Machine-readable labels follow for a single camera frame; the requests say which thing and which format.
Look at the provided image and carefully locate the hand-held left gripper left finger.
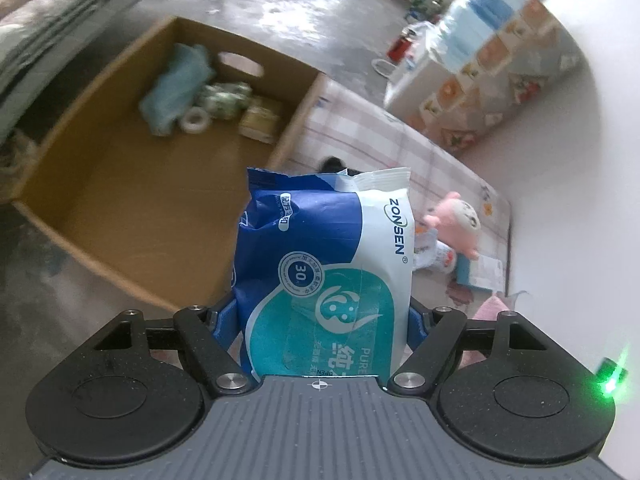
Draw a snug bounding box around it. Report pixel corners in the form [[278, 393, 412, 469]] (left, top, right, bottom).
[[92, 305, 253, 396]]

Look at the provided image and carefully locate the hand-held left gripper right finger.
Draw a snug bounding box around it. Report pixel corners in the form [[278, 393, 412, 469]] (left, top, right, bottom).
[[387, 296, 549, 396]]

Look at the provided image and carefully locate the pink sponge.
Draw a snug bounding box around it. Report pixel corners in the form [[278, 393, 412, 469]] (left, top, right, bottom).
[[462, 294, 517, 361]]

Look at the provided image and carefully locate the blue and white carton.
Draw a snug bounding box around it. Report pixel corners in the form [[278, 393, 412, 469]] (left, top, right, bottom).
[[454, 254, 504, 294]]

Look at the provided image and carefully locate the blue teal wet wipes packet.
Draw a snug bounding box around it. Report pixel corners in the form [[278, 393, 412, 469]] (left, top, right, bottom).
[[231, 166, 417, 379]]

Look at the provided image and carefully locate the brown cardboard box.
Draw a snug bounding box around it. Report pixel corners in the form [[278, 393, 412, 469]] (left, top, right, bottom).
[[10, 16, 329, 314]]

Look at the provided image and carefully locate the white tape roll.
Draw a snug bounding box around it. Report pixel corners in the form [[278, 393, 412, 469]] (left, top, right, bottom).
[[180, 107, 211, 135]]

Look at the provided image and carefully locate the small yellow box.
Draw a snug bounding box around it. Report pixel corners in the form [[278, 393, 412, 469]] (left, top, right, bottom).
[[238, 97, 284, 144]]

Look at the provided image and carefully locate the green white scrunchie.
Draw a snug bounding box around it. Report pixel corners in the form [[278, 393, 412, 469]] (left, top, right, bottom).
[[196, 81, 254, 120]]

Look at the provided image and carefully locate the light blue towel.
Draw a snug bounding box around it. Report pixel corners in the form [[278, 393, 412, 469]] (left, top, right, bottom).
[[138, 42, 217, 136]]

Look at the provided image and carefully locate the white can with red print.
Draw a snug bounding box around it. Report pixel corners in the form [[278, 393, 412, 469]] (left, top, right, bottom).
[[414, 237, 459, 274]]

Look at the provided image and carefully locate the pink plush toy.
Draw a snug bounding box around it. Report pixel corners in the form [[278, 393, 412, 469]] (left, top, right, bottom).
[[421, 191, 482, 262]]

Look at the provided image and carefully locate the black-haired plush doll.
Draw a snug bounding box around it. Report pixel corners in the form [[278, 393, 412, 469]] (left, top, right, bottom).
[[320, 156, 362, 177]]

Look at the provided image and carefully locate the white cabinet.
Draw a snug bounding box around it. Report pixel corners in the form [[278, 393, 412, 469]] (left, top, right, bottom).
[[382, 52, 443, 111]]

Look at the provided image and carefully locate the patterned cloth covered cabinet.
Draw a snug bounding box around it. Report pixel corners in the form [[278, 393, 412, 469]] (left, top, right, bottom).
[[385, 0, 584, 157]]

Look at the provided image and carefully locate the red bottle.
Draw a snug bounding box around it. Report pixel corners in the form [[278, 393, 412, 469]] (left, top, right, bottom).
[[388, 34, 414, 61]]

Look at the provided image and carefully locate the pile of clothes on bed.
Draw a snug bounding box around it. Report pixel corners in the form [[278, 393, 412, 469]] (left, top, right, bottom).
[[0, 0, 168, 133]]

